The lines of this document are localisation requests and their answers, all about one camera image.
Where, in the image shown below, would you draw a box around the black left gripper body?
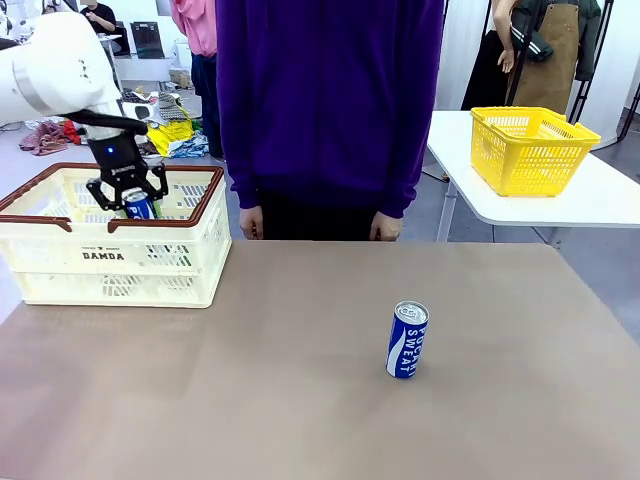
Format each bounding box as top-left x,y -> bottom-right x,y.
88,132 -> 152,195

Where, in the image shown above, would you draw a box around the blue Pocari Sweat can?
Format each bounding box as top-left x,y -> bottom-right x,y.
122,188 -> 159,221
384,300 -> 431,380

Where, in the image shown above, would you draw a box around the yellow plastic basket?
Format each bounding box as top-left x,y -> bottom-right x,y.
469,106 -> 602,198

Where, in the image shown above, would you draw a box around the red cloth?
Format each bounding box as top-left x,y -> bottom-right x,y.
62,117 -> 89,146

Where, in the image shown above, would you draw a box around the black hanging garment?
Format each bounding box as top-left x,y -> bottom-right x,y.
460,29 -> 511,111

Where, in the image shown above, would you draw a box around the person's left forearm purple sleeve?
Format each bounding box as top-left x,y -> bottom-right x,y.
374,139 -> 424,219

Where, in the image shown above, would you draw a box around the white low cabinet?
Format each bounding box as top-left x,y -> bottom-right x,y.
114,57 -> 174,84

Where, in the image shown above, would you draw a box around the person in purple sweater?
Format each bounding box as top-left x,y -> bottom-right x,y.
214,0 -> 446,243

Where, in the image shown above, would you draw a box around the person's right forearm purple sleeve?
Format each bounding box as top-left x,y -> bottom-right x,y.
227,139 -> 262,211

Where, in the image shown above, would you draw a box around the cream shopping basket brown rim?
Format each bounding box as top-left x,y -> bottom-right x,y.
0,162 -> 234,309

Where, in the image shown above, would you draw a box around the white side table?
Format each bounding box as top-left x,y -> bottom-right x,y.
427,109 -> 640,246

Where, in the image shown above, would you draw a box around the person in pink top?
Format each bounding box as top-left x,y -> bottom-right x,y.
169,0 -> 224,160

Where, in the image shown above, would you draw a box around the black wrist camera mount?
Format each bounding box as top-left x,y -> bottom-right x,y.
62,110 -> 150,137

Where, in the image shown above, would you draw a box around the dark jacket white stripes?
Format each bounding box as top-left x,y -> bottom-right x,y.
509,0 -> 601,81

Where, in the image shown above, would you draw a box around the blue floral cloth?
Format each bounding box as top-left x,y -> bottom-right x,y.
167,134 -> 211,160

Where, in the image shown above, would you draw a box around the person's right hand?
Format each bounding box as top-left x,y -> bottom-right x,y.
238,206 -> 264,242

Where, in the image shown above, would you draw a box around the grey white patterned cloth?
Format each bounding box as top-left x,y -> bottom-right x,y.
149,92 -> 191,126

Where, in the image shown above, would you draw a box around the yellow cloth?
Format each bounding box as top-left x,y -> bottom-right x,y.
144,117 -> 195,156

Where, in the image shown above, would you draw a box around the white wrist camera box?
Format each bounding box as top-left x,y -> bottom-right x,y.
118,102 -> 152,121

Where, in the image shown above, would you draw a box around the seated person in black shirt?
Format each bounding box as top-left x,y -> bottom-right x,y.
79,0 -> 119,36

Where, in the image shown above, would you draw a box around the person's left hand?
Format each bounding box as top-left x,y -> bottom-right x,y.
369,210 -> 404,243

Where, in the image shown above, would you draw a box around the white partition panel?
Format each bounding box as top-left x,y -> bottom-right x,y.
442,0 -> 494,112

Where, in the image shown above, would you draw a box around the black clothes rack stand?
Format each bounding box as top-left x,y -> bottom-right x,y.
569,0 -> 616,126

